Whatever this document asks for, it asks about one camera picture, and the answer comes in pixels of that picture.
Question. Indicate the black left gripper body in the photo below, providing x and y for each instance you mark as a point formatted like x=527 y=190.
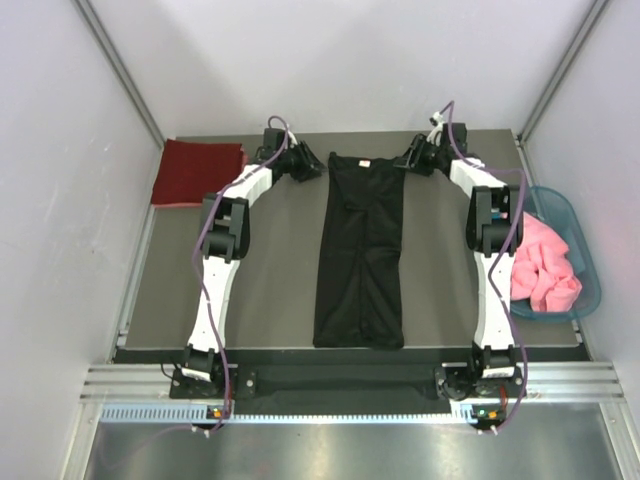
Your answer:
x=296 y=161

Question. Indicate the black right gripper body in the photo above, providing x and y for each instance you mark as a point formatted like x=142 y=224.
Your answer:
x=424 y=156

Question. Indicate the black t shirt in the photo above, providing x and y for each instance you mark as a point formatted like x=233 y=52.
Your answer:
x=358 y=293

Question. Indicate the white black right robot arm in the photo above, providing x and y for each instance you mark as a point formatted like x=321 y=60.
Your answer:
x=493 y=234

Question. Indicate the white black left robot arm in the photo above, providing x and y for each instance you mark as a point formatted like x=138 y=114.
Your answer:
x=223 y=242

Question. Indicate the folded dark red t shirt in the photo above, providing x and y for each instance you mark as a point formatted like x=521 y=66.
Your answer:
x=188 y=171

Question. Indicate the teal plastic laundry basket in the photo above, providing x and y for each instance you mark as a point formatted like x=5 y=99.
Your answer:
x=552 y=208

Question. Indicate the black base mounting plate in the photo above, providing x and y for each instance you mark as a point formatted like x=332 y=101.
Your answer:
x=333 y=381

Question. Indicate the right aluminium corner post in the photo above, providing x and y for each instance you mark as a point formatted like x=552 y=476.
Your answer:
x=586 y=26

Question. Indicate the aluminium corner post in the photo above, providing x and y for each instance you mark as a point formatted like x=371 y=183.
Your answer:
x=95 y=25
x=586 y=26

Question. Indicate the left aluminium corner post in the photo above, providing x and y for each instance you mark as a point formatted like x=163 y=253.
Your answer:
x=95 y=25

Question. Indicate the grey slotted cable duct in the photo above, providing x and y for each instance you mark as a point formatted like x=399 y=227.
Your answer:
x=460 y=413

